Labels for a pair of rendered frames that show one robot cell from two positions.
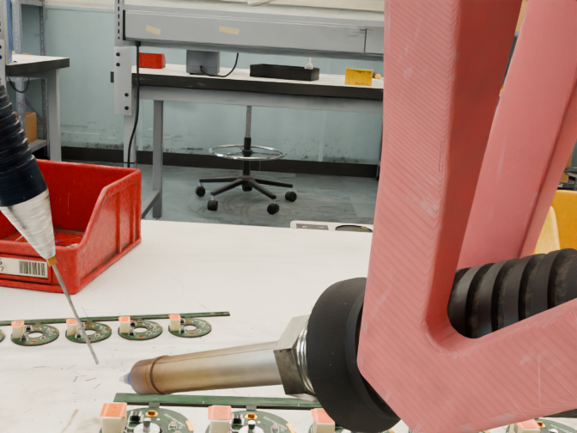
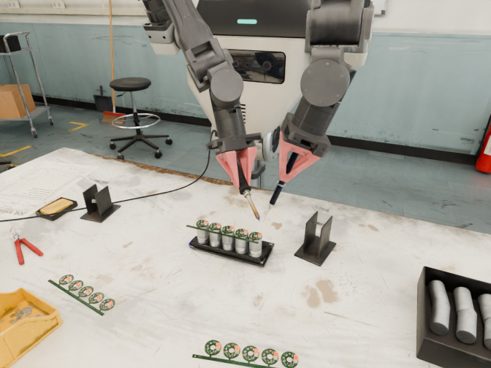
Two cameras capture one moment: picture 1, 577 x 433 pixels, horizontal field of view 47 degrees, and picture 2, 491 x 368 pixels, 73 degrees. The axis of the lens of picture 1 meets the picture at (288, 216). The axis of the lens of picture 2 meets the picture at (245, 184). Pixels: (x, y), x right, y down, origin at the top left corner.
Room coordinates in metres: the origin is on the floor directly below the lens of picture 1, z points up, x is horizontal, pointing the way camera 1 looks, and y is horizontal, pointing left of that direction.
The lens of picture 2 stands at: (0.62, 0.23, 1.20)
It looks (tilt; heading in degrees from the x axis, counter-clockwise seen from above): 28 degrees down; 205
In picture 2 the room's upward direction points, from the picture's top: straight up
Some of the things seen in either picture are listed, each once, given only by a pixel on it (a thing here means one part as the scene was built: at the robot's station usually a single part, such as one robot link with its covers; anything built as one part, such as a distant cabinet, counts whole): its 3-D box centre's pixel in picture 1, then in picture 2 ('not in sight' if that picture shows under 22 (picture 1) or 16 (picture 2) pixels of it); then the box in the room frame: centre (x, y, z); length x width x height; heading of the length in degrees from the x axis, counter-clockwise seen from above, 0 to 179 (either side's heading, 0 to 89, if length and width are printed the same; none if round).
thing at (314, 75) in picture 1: (285, 72); not in sight; (2.65, 0.05, 0.77); 0.24 x 0.16 x 0.04; 77
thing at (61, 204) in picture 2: not in sight; (57, 208); (0.20, -0.47, 0.76); 0.07 x 0.05 x 0.02; 2
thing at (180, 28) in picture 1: (311, 39); not in sight; (2.43, -0.04, 0.90); 1.30 x 0.06 x 0.12; 92
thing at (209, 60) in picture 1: (203, 61); not in sight; (2.57, 0.35, 0.80); 0.15 x 0.12 x 0.10; 3
